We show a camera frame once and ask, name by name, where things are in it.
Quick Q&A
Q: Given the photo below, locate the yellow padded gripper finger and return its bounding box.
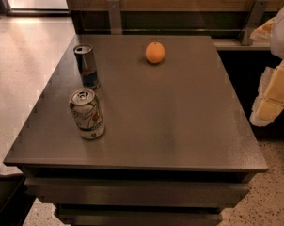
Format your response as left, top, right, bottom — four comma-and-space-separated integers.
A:
250, 60, 284, 127
250, 17, 276, 40

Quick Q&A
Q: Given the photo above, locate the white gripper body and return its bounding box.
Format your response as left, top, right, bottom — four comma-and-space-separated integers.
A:
270, 7, 284, 60

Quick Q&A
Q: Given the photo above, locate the orange fruit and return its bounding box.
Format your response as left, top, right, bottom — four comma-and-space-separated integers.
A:
145, 42, 165, 64

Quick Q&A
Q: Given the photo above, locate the grey table with drawers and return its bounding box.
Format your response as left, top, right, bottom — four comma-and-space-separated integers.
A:
5, 36, 268, 226

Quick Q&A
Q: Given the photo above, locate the tall slim dark can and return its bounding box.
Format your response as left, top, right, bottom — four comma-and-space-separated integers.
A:
73, 44, 100, 89

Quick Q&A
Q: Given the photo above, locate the white soda can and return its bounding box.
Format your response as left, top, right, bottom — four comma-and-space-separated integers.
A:
69, 88, 105, 139

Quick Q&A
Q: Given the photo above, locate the right metal wall bracket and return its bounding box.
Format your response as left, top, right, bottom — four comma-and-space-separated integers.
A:
239, 0, 269, 46

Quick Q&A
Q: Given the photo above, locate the metal wall bracket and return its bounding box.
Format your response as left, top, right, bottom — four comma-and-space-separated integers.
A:
107, 0, 122, 35
239, 0, 269, 46

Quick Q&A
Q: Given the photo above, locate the wooden wall bench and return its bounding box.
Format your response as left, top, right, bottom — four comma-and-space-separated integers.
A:
66, 0, 284, 45

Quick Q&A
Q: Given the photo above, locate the left metal wall bracket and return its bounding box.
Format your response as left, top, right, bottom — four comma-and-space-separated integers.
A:
107, 0, 122, 35

